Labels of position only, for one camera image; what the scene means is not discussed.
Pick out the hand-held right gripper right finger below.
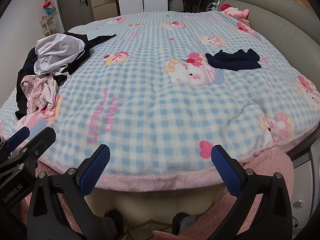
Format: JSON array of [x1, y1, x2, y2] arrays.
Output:
[[211, 144, 293, 240]]

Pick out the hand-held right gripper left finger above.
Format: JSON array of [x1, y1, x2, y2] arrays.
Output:
[[27, 144, 111, 240]]

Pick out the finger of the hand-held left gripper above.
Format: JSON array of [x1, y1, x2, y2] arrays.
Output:
[[5, 127, 57, 173], [0, 126, 31, 155]]

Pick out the pink printed pajama pants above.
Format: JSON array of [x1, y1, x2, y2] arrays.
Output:
[[20, 74, 60, 114]]

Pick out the dark house slipper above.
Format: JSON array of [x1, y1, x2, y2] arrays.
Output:
[[172, 212, 208, 240], [102, 210, 124, 240]]

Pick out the cream bed base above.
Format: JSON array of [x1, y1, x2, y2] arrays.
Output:
[[84, 180, 238, 230]]

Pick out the white bedside cabinet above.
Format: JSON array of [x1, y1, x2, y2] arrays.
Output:
[[287, 135, 320, 230]]

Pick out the white garment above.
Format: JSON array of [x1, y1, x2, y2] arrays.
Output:
[[34, 33, 85, 77]]

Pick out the blue checked cartoon blanket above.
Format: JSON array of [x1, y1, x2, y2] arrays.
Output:
[[0, 10, 320, 193]]

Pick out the black garment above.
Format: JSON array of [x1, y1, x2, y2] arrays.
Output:
[[15, 33, 118, 120]]

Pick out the navy garment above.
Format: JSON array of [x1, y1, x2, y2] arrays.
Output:
[[205, 48, 262, 72]]

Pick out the white shelf rack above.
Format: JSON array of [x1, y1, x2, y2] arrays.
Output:
[[39, 14, 58, 37]]

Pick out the red and blue toy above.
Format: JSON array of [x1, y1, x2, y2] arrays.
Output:
[[42, 0, 57, 15]]

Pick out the grey door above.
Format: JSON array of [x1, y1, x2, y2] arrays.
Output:
[[54, 0, 95, 33]]

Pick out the beige cabinet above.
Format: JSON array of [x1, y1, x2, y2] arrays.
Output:
[[89, 0, 120, 20]]

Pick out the grey bed headboard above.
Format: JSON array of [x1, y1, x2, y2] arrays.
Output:
[[221, 0, 320, 135]]

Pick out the pink white plush toy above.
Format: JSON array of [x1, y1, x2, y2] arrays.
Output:
[[224, 7, 250, 22]]

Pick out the gold wire rack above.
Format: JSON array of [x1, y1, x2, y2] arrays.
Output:
[[122, 219, 175, 240]]

